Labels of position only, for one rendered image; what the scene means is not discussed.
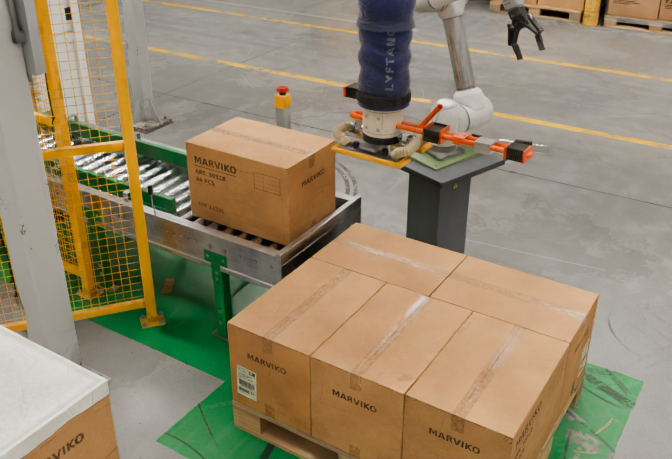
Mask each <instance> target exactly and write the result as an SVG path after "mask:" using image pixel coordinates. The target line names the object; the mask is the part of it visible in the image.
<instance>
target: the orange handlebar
mask: <svg viewBox="0 0 672 459"><path fill-rule="evenodd" d="M350 117H352V118H355V119H359V120H363V111H359V110H354V111H351V112H350ZM402 123H405V124H410V125H412V126H413V125H414V126H416V127H417V126H418V125H419V124H416V123H412V122H407V121H403V120H402ZM412 126H407V125H403V124H399V123H398V124H396V128H397V129H401V130H406V131H410V132H414V133H418V134H422V130H423V129H420V128H416V127H412ZM469 135H470V134H467V133H463V132H458V133H455V132H451V131H447V134H443V135H442V139H444V140H448V141H452V143H453V144H457V145H461V146H463V145H469V146H473V147H474V141H475V140H477V139H478V138H477V137H473V136H469ZM506 145H508V144H503V143H499V142H496V143H495V146H493V145H492V146H491V147H490V150H491V151H494V152H499V153H504V147H505V146H506ZM533 155H534V153H533V151H531V150H530V152H529V153H527V154H526V159H528V158H531V157H533Z"/></svg>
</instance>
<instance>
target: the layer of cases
mask: <svg viewBox="0 0 672 459"><path fill-rule="evenodd" d="M598 298H599V294H596V293H592V292H589V291H586V290H582V289H579V288H575V287H572V286H569V285H565V284H562V283H559V282H555V281H552V280H548V279H545V278H542V277H538V276H535V275H532V274H528V273H525V272H521V271H518V270H515V269H511V268H508V267H505V266H501V265H498V264H494V263H491V262H488V261H484V260H481V259H477V258H474V257H471V256H468V257H467V255H464V254H461V253H457V252H454V251H450V250H447V249H444V248H440V247H437V246H434V245H430V244H427V243H423V242H420V241H417V240H413V239H410V238H407V237H403V236H400V235H396V234H393V233H390V232H386V231H383V230H380V229H376V228H373V227H369V226H366V225H363V224H359V223H355V224H353V225H352V226H351V227H350V228H348V229H347V230H346V231H344V232H343V233H342V234H341V235H339V236H338V237H337V238H335V239H334V240H333V241H331V242H330V243H329V244H328V245H326V246H325V247H324V248H322V249H321V250H320V251H319V252H317V253H316V254H315V255H313V256H312V257H311V258H309V259H308V260H307V261H306V262H304V263H303V264H302V265H300V266H299V267H298V268H297V269H295V270H294V271H293V272H291V273H290V274H289V275H288V276H286V277H285V278H284V279H282V280H281V281H280V282H278V283H277V284H276V285H275V286H273V287H272V288H271V289H269V290H268V291H267V292H266V293H264V294H263V295H262V296H260V297H259V298H258V299H256V300H255V301H254V302H253V303H251V304H250V305H249V306H247V307H246V308H245V309H244V310H242V311H241V312H240V313H238V314H237V315H236V316H235V317H233V318H232V319H231V320H229V321H228V322H227V328H228V341H229V354H230V366H231V379H232V392H233V400H234V401H237V402H239V403H241V404H243V405H245V406H247V407H250V408H252V409H254V410H256V411H258V412H260V413H262V414H265V415H267V416H269V417H271V418H273V419H275V420H277V421H280V422H282V423H284V424H286V425H288V426H290V427H293V428H295V429H297V430H299V431H301V432H303V433H305V434H308V435H310V436H311V435H312V437H314V438H316V439H318V440H320V441H323V442H325V443H327V444H329V445H331V446H333V447H335V448H338V449H340V450H342V451H344V452H346V453H348V454H351V455H353V456H355V457H357V458H359V459H537V458H538V456H539V454H540V452H541V450H542V448H543V447H544V445H545V443H546V441H547V439H548V437H549V435H550V434H551V432H552V430H553V428H554V426H555V424H556V422H557V421H558V419H559V417H560V415H561V413H562V411H563V410H564V408H565V406H566V404H567V402H568V400H569V398H570V397H571V395H572V393H573V391H574V389H575V387H576V386H577V384H578V382H579V380H580V378H581V376H582V374H583V373H584V371H585V368H586V362H587V357H588V352H589V346H590V341H591V335H592V330H593V325H594V319H595V314H596V308H597V303H598Z"/></svg>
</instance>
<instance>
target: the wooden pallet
mask: <svg viewBox="0 0 672 459"><path fill-rule="evenodd" d="M585 371H586V370H585ZM585 371H584V373H583V374H582V376H581V378H580V380H579V382H578V384H577V386H576V387H575V389H574V391H573V393H572V395H571V397H570V398H569V400H568V402H567V404H566V406H565V408H564V410H563V411H562V413H561V415H560V417H559V419H558V421H557V422H556V424H555V426H554V428H553V430H552V432H551V434H550V435H549V437H548V439H547V441H546V443H545V445H544V447H543V448H542V450H541V452H540V454H539V456H538V458H537V459H548V457H549V455H550V452H551V446H552V440H553V435H554V433H555V431H556V429H557V428H558V426H559V424H560V422H561V420H562V418H563V416H564V414H565V413H566V411H567V409H568V407H569V405H570V406H572V407H575V406H576V404H577V402H578V400H579V398H580V396H581V393H582V387H583V382H584V377H585ZM232 403H233V415H234V426H235V427H237V428H239V429H241V430H243V431H246V432H248V433H250V434H252V435H254V436H256V437H258V438H260V439H262V440H264V441H266V442H268V443H270V444H272V445H274V446H276V447H278V448H281V449H283V450H285V451H287V452H289V453H291V454H293V455H295V456H297V457H299V458H301V459H359V458H357V457H355V456H353V455H351V454H348V453H346V452H344V451H342V450H340V449H338V448H335V447H333V446H331V445H329V444H327V443H325V442H323V441H320V440H318V439H316V438H314V437H312V435H311V436H310V435H308V434H305V433H303V432H301V431H299V430H297V429H295V428H293V427H290V426H288V425H286V424H284V423H282V422H280V421H277V420H275V419H273V418H271V417H269V416H267V415H265V414H262V413H260V412H258V411H256V410H254V409H252V408H250V407H247V406H245V405H243V404H241V403H239V402H237V401H234V400H232Z"/></svg>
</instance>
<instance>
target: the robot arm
mask: <svg viewBox="0 0 672 459"><path fill-rule="evenodd" d="M467 1H468V0H417V1H416V6H415V10H414V11H415V12H419V13H423V12H437V13H438V15H439V17H440V18H441V20H443V24H444V29H445V34H446V40H447V45H448V50H449V55H450V60H451V65H452V70H453V75H454V80H455V85H456V90H457V91H456V92H455V94H454V96H453V100H452V99H440V100H438V101H437V102H436V103H435V104H434V105H433V107H432V109H431V111H432V110H433V109H434V108H435V107H436V106H437V105H438V104H439V103H441V104H442V105H443V108H442V109H441V110H440V111H439V112H438V113H437V114H436V115H435V116H434V117H433V118H432V119H431V120H430V121H429V122H428V123H430V122H431V121H433V124H434V122H437V123H442V124H446V125H450V131H451V132H455V133H458V132H463V133H464V132H468V131H472V130H474V129H477V128H479V127H481V126H483V125H484V124H485V123H487V122H488V121H489V120H490V118H491V117H492V115H493V105H492V103H491V101H490V100H489V99H488V98H487V97H485V96H484V94H483V92H482V90H481V89H480V88H478V87H476V86H475V80H474V75H473V70H472V65H471V60H470V54H469V49H468V44H467V39H466V34H465V28H464V23H463V18H462V15H463V14H464V9H465V4H466V3H467ZM502 2H503V5H504V8H505V11H509V12H508V15H509V18H510V20H512V23H510V24H507V27H508V46H512V48H513V51H514V53H515V54H516V57H517V60H521V59H523V57H522V54H521V51H520V48H519V45H518V44H517V40H518V35H519V32H520V30H521V29H523V28H527V29H529V30H530V31H531V32H533V33H534V34H535V39H536V42H537V45H538V48H539V51H542V50H545V47H544V44H543V38H542V35H541V33H542V32H543V31H544V29H543V28H542V27H541V25H540V24H539V23H538V22H537V21H536V20H535V18H534V17H533V14H528V15H527V16H526V10H525V7H524V6H523V5H524V4H525V1H524V0H502ZM528 20H529V21H530V23H529V22H528ZM531 24H532V25H533V26H532V25H531ZM513 27H514V28H513ZM510 42H511V43H510ZM431 111H430V112H431ZM425 152H426V153H428V154H429V155H431V156H433V157H435V158H436V159H437V160H438V161H443V160H445V159H447V158H450V157H452V156H455V155H458V154H463V153H465V149H463V148H461V147H459V146H457V144H453V143H452V141H448V140H446V141H445V142H444V143H442V144H441V145H439V142H438V144H435V143H433V146H432V147H431V148H430V149H428V150H427V151H425Z"/></svg>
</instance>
